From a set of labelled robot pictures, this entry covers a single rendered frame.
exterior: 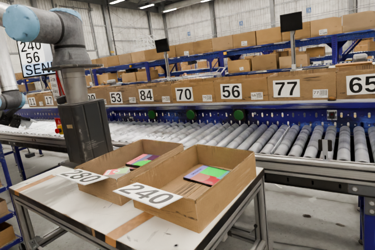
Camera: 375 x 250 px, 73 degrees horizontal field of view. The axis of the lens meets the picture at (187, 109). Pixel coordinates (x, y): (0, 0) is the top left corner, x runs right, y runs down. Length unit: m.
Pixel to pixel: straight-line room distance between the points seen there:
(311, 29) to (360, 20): 0.85
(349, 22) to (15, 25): 5.76
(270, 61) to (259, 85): 4.38
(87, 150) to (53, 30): 0.59
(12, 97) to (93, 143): 0.61
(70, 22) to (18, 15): 0.22
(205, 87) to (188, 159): 0.92
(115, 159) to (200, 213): 0.63
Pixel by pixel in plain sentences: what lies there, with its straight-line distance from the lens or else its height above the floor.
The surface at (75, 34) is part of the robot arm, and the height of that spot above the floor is 1.41.
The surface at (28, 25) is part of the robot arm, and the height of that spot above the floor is 1.44.
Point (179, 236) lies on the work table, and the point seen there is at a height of 0.75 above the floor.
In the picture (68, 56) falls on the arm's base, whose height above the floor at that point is 1.31.
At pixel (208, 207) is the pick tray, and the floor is 0.80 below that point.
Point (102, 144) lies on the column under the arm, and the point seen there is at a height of 0.84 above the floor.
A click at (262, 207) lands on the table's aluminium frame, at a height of 0.59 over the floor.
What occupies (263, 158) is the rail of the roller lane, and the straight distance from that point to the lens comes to 1.23.
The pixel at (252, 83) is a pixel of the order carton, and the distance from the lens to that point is 1.79.
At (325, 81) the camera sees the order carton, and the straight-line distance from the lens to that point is 1.71.
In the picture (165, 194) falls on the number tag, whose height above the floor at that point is 0.86.
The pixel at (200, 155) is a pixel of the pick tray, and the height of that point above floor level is 0.80.
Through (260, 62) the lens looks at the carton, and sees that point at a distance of 6.21.
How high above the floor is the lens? 1.21
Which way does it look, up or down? 11 degrees down
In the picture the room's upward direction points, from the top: 7 degrees counter-clockwise
